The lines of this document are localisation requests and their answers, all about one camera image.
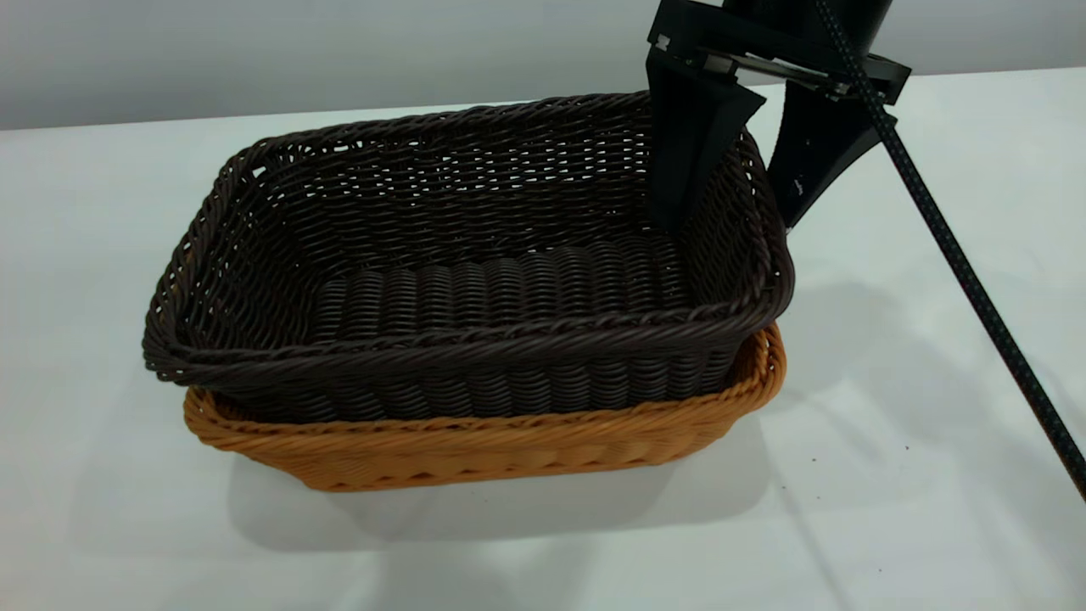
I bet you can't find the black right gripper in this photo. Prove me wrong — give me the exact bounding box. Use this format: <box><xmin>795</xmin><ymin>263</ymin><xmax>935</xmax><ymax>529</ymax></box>
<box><xmin>645</xmin><ymin>0</ymin><xmax>914</xmax><ymax>233</ymax></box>

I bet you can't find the light brown wicker basket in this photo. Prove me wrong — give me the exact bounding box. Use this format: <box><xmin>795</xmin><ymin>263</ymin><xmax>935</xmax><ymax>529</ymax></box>
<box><xmin>182</xmin><ymin>322</ymin><xmax>788</xmax><ymax>493</ymax></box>

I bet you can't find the dark brown wicker basket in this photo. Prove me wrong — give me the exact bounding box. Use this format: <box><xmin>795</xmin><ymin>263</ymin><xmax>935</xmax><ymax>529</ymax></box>
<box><xmin>142</xmin><ymin>92</ymin><xmax>796</xmax><ymax>423</ymax></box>

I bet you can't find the braided black cable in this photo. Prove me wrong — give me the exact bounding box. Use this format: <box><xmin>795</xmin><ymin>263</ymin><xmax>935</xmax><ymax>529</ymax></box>
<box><xmin>813</xmin><ymin>0</ymin><xmax>1086</xmax><ymax>503</ymax></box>

